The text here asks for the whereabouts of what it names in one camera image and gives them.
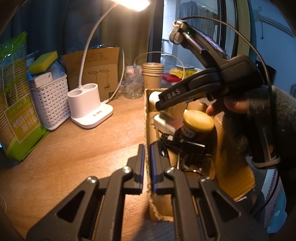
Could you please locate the brown lamp carton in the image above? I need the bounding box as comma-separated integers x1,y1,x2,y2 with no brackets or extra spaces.
63,47,121,100

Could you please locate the white box in basket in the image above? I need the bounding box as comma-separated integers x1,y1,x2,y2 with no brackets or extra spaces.
30,72,52,88

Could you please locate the olive hanging jacket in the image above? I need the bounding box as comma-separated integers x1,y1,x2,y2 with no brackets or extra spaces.
198,3,219,37

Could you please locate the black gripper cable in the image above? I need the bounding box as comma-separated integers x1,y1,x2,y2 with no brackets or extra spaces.
173,16,274,93

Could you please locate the white lamp power cable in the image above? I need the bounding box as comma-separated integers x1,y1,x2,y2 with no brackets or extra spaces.
104,47,125,103

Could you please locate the red flat box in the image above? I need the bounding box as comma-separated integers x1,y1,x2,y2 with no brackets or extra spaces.
162,73,185,85

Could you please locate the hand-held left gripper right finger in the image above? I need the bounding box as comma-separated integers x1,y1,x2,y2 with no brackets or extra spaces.
150,142,270,241

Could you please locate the clear glass jar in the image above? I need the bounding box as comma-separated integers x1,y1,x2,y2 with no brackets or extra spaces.
124,65,142,99

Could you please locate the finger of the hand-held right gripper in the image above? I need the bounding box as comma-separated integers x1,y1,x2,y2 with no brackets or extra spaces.
155,69,228,112

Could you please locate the person's right hand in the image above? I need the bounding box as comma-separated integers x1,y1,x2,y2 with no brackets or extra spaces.
206,85,296,159

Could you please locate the white earbud case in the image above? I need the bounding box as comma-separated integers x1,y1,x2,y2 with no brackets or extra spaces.
154,114,177,135

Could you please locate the white desk lamp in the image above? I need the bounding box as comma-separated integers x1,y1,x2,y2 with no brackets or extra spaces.
68,0,152,129

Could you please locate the dark blue curtain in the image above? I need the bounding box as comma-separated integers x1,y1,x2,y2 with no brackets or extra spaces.
11,0,104,61

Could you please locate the stack of brown paper cups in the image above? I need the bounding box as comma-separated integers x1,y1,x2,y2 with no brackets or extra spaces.
142,62,164,90

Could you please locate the white pill bottle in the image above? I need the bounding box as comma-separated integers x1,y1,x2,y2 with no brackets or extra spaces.
149,91,163,105

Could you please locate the black car key fob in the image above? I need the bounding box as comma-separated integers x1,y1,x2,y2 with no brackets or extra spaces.
161,134,206,154

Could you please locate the yellow green sponge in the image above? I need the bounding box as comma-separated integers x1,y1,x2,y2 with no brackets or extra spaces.
28,51,59,75

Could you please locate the white plastic basket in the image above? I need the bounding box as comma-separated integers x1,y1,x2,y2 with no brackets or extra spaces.
30,75,71,131

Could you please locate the green paper cup package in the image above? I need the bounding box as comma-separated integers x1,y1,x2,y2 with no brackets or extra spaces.
0,31,50,162

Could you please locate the blue hanging shirt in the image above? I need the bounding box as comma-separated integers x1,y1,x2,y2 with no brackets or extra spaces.
179,0,199,26

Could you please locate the yellow curtain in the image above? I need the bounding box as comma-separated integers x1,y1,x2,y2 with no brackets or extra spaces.
233,0,257,61
99,9,162,67

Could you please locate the metal wristwatch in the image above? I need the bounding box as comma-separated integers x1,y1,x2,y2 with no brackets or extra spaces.
177,153,206,178

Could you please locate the orange jar with yellow lid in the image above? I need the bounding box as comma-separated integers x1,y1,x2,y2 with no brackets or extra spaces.
181,111,214,139

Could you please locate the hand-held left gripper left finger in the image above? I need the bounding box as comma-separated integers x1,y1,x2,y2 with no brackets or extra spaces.
26,144,146,241

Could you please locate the brown cardboard box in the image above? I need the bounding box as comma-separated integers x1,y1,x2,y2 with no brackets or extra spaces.
143,88,256,223

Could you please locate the white looped charging cable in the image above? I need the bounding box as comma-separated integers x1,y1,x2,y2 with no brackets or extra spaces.
134,51,185,80

